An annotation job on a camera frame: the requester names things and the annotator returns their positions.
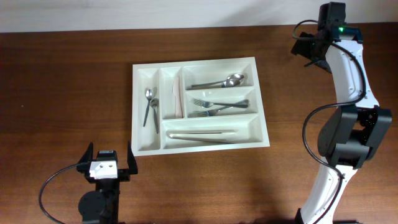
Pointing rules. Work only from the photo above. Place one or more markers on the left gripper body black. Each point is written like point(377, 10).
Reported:
point(122, 175)

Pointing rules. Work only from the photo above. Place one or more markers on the white plastic cutlery tray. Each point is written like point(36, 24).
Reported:
point(250, 123)

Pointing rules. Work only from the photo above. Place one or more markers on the metal tablespoon crosswise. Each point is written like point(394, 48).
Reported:
point(224, 84)

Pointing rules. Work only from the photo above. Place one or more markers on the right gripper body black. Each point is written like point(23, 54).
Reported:
point(307, 50)

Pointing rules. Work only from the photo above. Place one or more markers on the pale pink plastic knife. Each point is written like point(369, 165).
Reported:
point(178, 103)

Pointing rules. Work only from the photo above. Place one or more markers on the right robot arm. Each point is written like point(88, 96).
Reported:
point(358, 125)

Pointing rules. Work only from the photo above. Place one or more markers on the metal fork with blue sheen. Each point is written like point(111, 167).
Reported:
point(213, 112)

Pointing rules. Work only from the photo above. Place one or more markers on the thin metal utensil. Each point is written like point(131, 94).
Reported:
point(217, 136)

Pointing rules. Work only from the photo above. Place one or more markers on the metal tablespoon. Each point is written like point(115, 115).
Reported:
point(235, 76)

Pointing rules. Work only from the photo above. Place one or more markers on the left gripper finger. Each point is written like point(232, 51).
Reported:
point(87, 155)
point(131, 161)

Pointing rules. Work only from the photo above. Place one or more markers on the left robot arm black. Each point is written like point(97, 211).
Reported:
point(102, 204)

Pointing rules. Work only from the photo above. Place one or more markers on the small metal teaspoon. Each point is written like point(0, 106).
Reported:
point(154, 105)
point(149, 96)

